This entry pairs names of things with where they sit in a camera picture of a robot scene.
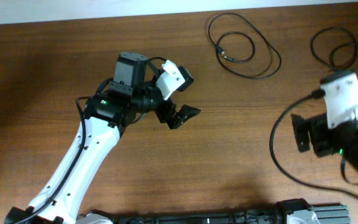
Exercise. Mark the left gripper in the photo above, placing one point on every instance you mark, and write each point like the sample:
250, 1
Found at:
179, 116

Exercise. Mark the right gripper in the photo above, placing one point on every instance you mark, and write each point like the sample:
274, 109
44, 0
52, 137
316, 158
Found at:
318, 127

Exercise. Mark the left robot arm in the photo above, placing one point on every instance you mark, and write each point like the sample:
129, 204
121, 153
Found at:
137, 87

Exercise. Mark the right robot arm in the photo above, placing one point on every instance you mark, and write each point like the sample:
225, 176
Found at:
350, 154

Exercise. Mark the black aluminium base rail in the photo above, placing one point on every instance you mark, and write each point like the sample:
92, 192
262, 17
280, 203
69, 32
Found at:
294, 211

